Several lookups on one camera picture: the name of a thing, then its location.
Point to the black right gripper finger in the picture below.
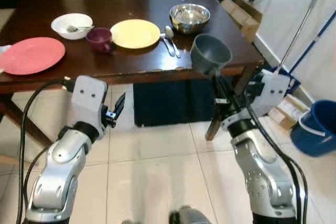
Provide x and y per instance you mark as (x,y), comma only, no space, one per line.
(221,90)

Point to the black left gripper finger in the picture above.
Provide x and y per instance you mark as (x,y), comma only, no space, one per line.
(119,106)

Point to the grey plastic cup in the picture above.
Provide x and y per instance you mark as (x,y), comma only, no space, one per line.
(207,56)

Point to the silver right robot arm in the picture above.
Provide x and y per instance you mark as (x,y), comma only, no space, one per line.
(260,171)

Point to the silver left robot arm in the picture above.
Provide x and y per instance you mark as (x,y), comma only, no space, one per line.
(58,166)

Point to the dark wooden table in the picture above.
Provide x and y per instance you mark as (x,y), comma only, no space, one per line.
(131,61)

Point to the small flat cardboard box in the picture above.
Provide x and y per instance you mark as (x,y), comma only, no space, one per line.
(286,111)

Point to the metal fork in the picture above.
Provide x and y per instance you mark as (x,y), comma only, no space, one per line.
(168,45)

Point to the maroon cup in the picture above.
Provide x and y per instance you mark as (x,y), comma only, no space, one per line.
(98,38)

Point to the yellow plate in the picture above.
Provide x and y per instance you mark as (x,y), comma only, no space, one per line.
(135,33)

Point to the long open cardboard box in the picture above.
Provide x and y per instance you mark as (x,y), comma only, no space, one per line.
(242,17)

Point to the stainless steel bowl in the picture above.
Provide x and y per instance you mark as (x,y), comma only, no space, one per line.
(189,18)

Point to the blue plastic bucket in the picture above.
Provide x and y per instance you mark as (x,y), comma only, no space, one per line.
(315,135)

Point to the metal spoon in bowl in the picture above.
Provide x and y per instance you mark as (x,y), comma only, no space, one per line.
(79,28)

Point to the pink plate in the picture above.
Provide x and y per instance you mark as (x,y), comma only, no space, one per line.
(32,55)

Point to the white bowl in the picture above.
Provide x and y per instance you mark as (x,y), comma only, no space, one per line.
(68,22)

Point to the grey robot foot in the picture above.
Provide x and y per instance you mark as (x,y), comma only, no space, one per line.
(188,216)

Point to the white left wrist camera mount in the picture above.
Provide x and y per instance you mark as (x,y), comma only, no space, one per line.
(86,98)

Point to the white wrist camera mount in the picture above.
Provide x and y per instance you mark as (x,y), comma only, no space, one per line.
(86,98)
(268,95)

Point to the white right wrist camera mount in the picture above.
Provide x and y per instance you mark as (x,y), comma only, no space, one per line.
(268,95)

